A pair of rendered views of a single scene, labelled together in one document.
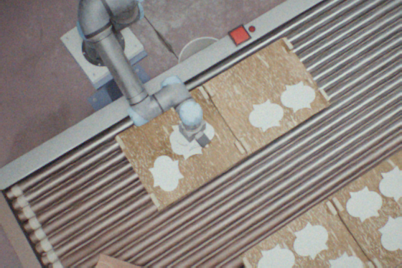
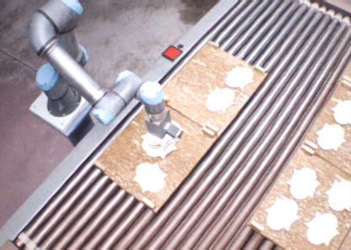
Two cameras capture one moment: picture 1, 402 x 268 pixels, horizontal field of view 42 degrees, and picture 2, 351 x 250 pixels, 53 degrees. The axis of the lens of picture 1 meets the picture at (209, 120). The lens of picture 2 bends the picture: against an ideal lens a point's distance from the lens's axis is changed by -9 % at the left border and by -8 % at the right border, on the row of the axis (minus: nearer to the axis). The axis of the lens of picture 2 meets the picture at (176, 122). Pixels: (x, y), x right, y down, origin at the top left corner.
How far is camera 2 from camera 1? 0.72 m
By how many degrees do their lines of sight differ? 17
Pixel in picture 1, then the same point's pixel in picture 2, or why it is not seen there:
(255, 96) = (205, 89)
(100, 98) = not seen: hidden behind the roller
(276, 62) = (210, 59)
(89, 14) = (37, 30)
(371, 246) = not seen: outside the picture
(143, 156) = (123, 171)
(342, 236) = (327, 169)
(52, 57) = (36, 158)
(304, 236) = (295, 182)
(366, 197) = (330, 131)
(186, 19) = not seen: hidden behind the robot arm
